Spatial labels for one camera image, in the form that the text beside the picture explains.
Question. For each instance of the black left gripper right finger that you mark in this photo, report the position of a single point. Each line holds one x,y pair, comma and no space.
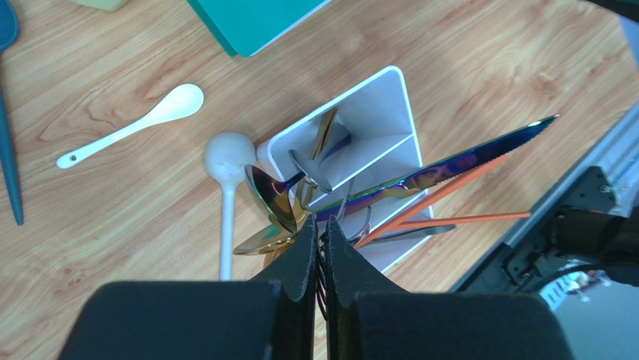
371,317

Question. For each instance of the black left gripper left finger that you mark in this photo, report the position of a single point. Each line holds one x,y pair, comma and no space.
270,316

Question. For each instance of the gold spoon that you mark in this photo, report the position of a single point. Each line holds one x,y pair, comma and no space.
274,237

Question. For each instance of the iridescent purple spoon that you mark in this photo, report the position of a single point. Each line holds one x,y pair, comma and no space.
274,196

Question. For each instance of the white compartment organizer box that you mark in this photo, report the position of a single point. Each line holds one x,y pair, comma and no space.
378,116

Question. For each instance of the iridescent purple knife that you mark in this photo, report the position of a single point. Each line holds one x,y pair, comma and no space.
429,172

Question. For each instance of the silver fork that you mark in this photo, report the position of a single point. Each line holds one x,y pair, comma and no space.
321,249

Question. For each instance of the silver metal spoon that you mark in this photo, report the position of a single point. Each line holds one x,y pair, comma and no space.
312,170

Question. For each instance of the silver utensil in organizer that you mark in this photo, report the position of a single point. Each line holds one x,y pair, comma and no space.
415,233

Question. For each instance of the white ceramic spoon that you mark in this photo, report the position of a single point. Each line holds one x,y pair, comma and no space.
181,102

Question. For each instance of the green notebook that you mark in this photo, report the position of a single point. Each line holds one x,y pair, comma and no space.
245,27

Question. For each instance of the pale yellow mug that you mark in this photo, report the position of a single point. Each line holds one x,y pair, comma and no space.
103,5

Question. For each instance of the white handled ladle spoon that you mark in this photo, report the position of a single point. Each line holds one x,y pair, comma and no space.
226,155

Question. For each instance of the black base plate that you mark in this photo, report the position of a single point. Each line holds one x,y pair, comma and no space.
585,217

